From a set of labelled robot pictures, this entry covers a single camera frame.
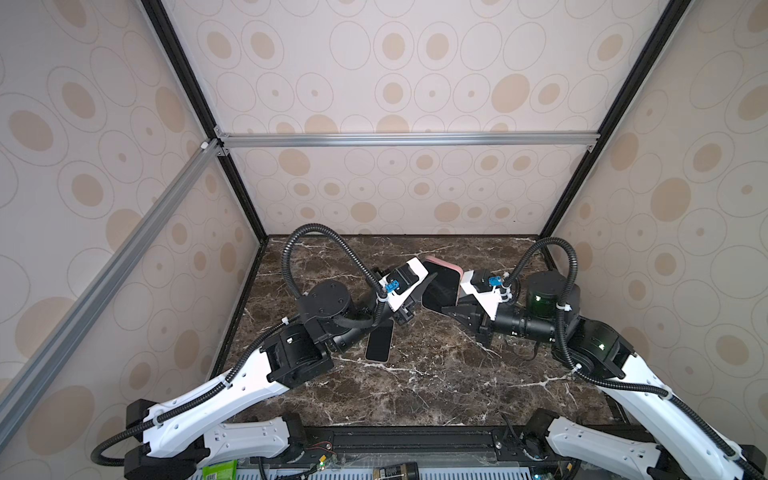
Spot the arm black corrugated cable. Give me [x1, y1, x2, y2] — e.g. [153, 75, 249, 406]
[89, 223, 391, 468]
[503, 236, 768, 480]

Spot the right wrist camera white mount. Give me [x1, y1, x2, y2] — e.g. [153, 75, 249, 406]
[459, 270, 513, 321]

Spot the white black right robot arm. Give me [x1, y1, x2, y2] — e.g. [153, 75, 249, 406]
[424, 269, 766, 479]

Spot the dark bottle at front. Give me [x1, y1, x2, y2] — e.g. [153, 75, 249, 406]
[372, 462, 420, 480]

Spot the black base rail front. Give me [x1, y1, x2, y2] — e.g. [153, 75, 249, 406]
[157, 424, 673, 480]

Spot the horizontal aluminium rail back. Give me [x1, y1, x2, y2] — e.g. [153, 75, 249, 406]
[220, 131, 600, 149]

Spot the pink phone case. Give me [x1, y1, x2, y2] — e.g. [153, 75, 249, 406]
[423, 255, 466, 304]

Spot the green packet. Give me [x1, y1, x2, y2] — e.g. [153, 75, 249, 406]
[201, 460, 238, 480]

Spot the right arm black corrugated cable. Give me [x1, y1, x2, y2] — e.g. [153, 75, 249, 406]
[503, 236, 768, 480]

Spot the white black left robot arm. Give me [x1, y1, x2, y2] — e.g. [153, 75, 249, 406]
[123, 277, 425, 479]

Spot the black corner frame post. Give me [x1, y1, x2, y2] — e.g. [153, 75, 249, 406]
[140, 0, 269, 244]
[539, 0, 692, 238]

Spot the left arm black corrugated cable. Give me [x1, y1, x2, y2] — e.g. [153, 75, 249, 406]
[89, 223, 391, 468]

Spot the diagonal aluminium rail left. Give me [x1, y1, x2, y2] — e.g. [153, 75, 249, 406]
[1, 138, 222, 448]

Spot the black corner frame post left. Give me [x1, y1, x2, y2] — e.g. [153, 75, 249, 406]
[140, 0, 269, 244]

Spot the black corner frame post right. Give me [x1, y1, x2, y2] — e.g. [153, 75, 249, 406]
[539, 0, 692, 238]

